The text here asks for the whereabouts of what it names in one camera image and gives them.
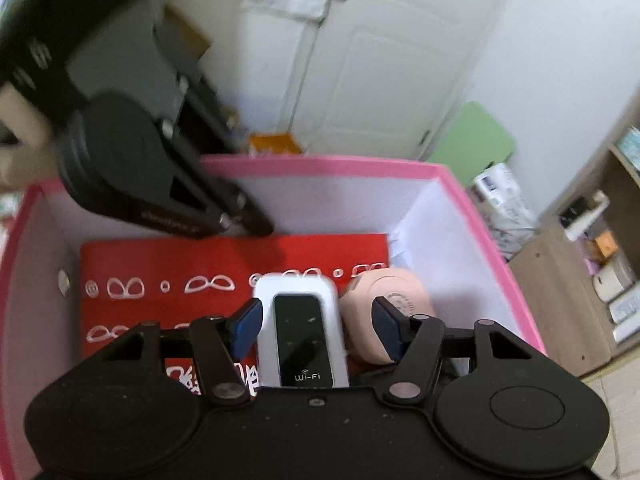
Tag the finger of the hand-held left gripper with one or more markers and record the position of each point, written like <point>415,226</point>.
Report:
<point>200,215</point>
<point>207,120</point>

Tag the white tube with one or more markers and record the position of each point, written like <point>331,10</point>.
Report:
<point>592,210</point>

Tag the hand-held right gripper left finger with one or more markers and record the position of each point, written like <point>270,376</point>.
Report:
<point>247,330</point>

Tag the red patterned liner sheet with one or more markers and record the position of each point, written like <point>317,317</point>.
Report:
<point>150,265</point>

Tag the pink tape measure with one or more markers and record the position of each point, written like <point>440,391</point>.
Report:
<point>360,320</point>

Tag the white panel door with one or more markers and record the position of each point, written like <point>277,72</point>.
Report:
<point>380,85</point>

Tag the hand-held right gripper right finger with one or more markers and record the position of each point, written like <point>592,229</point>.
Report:
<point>387,330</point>

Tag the wooden shelf cabinet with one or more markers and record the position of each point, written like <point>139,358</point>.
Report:
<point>550,285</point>

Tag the green folding board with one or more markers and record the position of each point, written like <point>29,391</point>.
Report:
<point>470,145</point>

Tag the pink cardboard box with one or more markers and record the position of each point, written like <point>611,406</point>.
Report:
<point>325,200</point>

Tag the white round jar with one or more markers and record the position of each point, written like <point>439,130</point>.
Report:
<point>614,277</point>

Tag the orange small box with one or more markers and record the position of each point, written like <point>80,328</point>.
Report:
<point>606,245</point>

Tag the white pocket router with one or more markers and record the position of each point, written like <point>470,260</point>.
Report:
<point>300,340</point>

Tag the white tissue package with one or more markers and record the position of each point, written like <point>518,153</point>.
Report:
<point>500,200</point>

